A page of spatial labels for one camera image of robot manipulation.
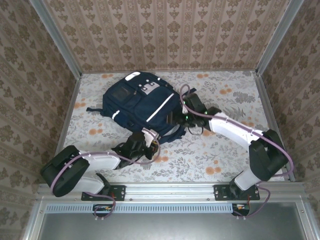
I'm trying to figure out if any navy blue backpack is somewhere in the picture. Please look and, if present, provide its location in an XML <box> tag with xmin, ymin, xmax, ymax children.
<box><xmin>86</xmin><ymin>71</ymin><xmax>186</xmax><ymax>145</ymax></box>

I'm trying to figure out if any floral table cover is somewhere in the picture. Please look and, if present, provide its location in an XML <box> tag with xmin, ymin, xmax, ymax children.
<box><xmin>53</xmin><ymin>71</ymin><xmax>286</xmax><ymax>183</ymax></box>

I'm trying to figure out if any grey metal sheet panel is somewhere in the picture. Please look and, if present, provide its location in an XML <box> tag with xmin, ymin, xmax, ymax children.
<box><xmin>22</xmin><ymin>199</ymin><xmax>320</xmax><ymax>240</ymax></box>

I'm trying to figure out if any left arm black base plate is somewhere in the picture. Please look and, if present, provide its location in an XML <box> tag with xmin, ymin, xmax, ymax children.
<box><xmin>81</xmin><ymin>184</ymin><xmax>126</xmax><ymax>202</ymax></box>

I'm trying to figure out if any aluminium mounting rail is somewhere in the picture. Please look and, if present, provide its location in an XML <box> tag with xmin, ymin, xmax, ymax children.
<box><xmin>37</xmin><ymin>181</ymin><xmax>307</xmax><ymax>202</ymax></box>

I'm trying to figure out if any right aluminium side rail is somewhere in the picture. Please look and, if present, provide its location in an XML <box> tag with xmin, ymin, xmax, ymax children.
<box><xmin>252</xmin><ymin>71</ymin><xmax>296</xmax><ymax>182</ymax></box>

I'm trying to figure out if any aluminium side rail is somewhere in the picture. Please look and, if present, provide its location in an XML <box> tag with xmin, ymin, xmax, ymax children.
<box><xmin>47</xmin><ymin>72</ymin><xmax>82</xmax><ymax>183</ymax></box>
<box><xmin>252</xmin><ymin>71</ymin><xmax>296</xmax><ymax>182</ymax></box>

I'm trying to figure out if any left small wired connector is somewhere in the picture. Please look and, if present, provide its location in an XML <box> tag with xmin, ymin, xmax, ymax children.
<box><xmin>92</xmin><ymin>203</ymin><xmax>113</xmax><ymax>217</ymax></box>

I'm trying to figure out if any small wired connector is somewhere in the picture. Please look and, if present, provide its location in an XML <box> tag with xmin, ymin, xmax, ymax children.
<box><xmin>231</xmin><ymin>202</ymin><xmax>251</xmax><ymax>216</ymax></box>
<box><xmin>92</xmin><ymin>203</ymin><xmax>113</xmax><ymax>217</ymax></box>

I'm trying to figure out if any grey slotted cable duct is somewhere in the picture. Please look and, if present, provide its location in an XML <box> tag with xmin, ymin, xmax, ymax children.
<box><xmin>44</xmin><ymin>202</ymin><xmax>251</xmax><ymax>214</ymax></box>

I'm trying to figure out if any left aluminium side rail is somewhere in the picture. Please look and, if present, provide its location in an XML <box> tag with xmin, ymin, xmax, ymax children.
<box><xmin>47</xmin><ymin>72</ymin><xmax>82</xmax><ymax>183</ymax></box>

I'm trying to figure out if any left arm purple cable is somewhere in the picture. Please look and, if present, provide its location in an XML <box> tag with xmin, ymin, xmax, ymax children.
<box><xmin>49</xmin><ymin>138</ymin><xmax>162</xmax><ymax>221</ymax></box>

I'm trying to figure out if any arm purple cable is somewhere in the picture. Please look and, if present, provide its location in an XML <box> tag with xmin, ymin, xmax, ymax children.
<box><xmin>49</xmin><ymin>138</ymin><xmax>162</xmax><ymax>221</ymax></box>
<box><xmin>179</xmin><ymin>83</ymin><xmax>295</xmax><ymax>221</ymax></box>

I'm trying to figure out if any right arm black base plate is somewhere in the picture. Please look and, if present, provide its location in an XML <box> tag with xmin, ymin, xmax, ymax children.
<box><xmin>213</xmin><ymin>184</ymin><xmax>261</xmax><ymax>202</ymax></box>

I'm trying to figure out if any right aluminium frame post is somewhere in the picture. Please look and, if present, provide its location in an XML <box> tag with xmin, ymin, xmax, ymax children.
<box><xmin>256</xmin><ymin>0</ymin><xmax>305</xmax><ymax>75</ymax></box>

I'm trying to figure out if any aluminium frame post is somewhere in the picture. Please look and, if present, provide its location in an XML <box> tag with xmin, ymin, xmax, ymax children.
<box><xmin>29</xmin><ymin>0</ymin><xmax>83</xmax><ymax>78</ymax></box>
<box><xmin>256</xmin><ymin>0</ymin><xmax>305</xmax><ymax>75</ymax></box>

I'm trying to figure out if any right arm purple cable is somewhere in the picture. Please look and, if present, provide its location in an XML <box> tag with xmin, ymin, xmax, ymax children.
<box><xmin>179</xmin><ymin>83</ymin><xmax>295</xmax><ymax>221</ymax></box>

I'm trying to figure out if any right small wired connector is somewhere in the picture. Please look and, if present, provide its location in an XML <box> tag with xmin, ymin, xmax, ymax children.
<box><xmin>231</xmin><ymin>202</ymin><xmax>251</xmax><ymax>216</ymax></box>

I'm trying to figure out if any left aluminium frame post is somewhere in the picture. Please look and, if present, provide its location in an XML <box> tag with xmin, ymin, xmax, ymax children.
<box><xmin>29</xmin><ymin>0</ymin><xmax>83</xmax><ymax>78</ymax></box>

